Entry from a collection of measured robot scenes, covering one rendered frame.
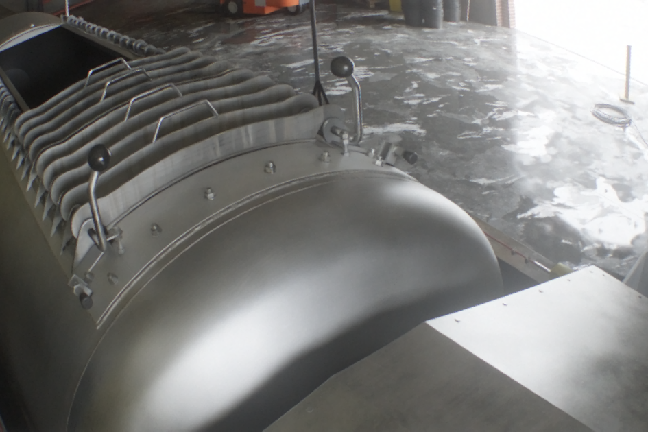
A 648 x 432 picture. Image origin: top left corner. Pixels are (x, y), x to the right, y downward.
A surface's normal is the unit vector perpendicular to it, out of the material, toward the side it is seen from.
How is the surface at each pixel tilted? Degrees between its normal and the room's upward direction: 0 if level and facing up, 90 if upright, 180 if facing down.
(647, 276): 90
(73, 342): 42
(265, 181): 3
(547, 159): 0
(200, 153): 90
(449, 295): 71
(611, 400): 21
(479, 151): 0
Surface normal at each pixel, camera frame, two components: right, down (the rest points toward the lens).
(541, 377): 0.22, -0.92
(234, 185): -0.08, -0.85
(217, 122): 0.60, 0.38
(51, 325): -0.61, -0.36
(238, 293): 0.24, -0.28
